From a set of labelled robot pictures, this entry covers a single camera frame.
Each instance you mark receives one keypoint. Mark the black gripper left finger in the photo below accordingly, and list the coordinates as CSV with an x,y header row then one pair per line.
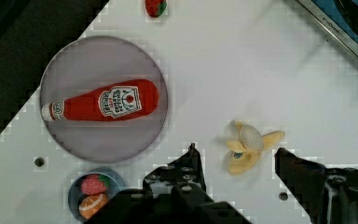
x,y
171,194

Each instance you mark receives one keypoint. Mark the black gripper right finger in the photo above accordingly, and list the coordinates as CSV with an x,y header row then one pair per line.
x,y
328,195

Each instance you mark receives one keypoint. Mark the yellow plush peeled banana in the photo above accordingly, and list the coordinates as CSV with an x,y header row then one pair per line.
x,y
248,147

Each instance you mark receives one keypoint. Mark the small blue bowl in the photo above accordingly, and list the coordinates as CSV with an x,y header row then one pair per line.
x,y
76,196

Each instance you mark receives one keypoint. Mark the plush strawberry in bowl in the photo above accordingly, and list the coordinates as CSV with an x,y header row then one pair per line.
x,y
94,184

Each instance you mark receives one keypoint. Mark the plush orange slice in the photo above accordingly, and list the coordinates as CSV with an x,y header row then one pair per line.
x,y
92,204

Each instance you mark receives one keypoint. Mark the red plush ketchup bottle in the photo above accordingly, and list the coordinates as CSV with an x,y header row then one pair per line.
x,y
126,100

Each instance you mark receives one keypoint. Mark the grey round plate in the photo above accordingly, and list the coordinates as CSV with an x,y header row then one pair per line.
x,y
89,64

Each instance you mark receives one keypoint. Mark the red plush strawberry on table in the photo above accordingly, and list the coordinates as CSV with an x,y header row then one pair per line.
x,y
155,8

